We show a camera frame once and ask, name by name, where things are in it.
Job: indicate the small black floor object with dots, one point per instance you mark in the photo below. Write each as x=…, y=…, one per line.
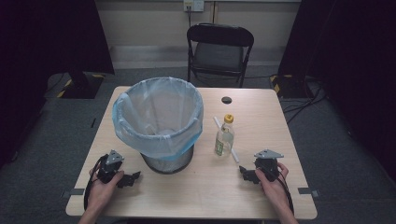
x=93, y=122

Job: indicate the person's left hand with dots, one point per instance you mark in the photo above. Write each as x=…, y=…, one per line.
x=101, y=194

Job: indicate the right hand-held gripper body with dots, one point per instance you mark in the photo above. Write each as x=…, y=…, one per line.
x=267, y=165

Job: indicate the metal mesh trash bin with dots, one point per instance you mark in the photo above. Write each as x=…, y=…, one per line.
x=169, y=163

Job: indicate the black folding chair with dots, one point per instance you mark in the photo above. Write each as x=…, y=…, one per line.
x=219, y=37

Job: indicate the person's right hand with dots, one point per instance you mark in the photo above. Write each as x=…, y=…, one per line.
x=275, y=193

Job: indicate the black stand base striped tape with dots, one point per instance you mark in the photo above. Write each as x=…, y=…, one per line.
x=82, y=87
x=288, y=87

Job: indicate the clear bottle with yellow cap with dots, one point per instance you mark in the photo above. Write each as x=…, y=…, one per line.
x=224, y=140

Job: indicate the white straw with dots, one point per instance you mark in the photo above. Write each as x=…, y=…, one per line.
x=235, y=155

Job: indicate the grey table bracket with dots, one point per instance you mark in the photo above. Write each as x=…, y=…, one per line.
x=306, y=191
x=74, y=192

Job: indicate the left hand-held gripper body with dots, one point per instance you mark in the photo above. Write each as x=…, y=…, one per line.
x=109, y=168

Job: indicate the white wall outlet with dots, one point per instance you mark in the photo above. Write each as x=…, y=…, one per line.
x=193, y=4

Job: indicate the blue plastic bin liner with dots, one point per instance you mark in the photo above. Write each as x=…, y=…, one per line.
x=137, y=102

